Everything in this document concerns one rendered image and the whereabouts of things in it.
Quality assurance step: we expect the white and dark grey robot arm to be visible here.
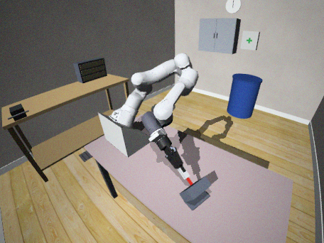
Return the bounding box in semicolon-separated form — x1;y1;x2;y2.
108;53;199;143

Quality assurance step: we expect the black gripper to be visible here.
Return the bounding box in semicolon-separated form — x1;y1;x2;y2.
156;136;190;180

